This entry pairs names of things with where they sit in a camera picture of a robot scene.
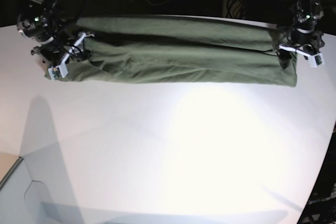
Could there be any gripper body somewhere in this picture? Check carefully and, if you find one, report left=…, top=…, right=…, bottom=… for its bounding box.
left=30, top=31, right=95, bottom=68
left=272, top=31, right=325, bottom=60

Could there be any green t-shirt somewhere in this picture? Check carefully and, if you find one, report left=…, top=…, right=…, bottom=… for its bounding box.
left=63, top=16, right=297, bottom=87

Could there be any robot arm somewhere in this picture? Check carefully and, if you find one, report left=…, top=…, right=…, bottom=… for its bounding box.
left=273, top=0, right=325, bottom=69
left=16, top=0, right=89, bottom=68

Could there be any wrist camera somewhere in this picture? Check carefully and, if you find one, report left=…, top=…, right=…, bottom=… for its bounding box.
left=308, top=52, right=324, bottom=68
left=48, top=64, right=68, bottom=80

